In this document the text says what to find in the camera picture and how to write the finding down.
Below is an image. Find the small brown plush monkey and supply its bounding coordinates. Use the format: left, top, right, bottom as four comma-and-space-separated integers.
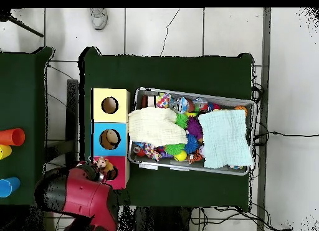
95, 156, 114, 174

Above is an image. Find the shallow mesh bin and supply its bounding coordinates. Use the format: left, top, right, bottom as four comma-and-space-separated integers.
127, 87, 258, 176

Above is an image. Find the wooden box with three holes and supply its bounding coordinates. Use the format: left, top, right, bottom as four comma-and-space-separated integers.
90, 88, 131, 191

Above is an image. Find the cream waffle cloth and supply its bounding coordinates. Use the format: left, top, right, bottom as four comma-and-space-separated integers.
128, 106, 188, 147

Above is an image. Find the green spiky ball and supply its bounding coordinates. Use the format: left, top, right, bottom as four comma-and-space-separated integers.
163, 143, 186, 156
174, 113, 189, 130

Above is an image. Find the colourful polka dot paper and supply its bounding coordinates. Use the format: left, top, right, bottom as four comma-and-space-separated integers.
155, 92, 172, 109

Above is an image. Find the clear packet with blue print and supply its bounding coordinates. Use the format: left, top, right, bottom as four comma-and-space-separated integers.
169, 96, 190, 114

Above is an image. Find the purple spiky ball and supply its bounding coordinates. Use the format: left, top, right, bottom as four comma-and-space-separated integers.
186, 116, 203, 139

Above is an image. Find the blue spiky ball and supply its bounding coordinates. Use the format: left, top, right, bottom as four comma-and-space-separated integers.
183, 133, 199, 154

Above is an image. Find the yellow ball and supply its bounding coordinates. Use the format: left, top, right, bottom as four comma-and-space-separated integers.
174, 150, 188, 163

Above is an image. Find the tiger plush toy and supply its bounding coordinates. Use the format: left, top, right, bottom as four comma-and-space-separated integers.
186, 149, 203, 164

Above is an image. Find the dark green tablecloth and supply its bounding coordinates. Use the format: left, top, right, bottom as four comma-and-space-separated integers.
0, 46, 57, 208
78, 46, 255, 212

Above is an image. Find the mint waffle cloth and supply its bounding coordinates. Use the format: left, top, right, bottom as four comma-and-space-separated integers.
198, 109, 254, 169

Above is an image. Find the black stand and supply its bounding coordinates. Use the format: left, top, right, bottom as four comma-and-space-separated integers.
65, 78, 79, 164

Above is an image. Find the person's foot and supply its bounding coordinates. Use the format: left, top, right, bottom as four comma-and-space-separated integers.
90, 8, 108, 31

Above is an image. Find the orange plastic cup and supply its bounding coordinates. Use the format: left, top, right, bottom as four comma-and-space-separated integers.
0, 128, 26, 146

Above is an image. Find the yellow plastic cup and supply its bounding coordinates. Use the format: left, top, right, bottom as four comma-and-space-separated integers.
0, 144, 12, 160

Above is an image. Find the blue plastic cup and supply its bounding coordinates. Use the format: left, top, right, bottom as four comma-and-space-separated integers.
0, 177, 21, 199

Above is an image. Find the black tripod leg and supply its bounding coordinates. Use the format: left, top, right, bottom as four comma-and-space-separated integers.
0, 9, 44, 38

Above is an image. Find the black power cable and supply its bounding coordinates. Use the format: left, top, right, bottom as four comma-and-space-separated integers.
254, 131, 319, 147

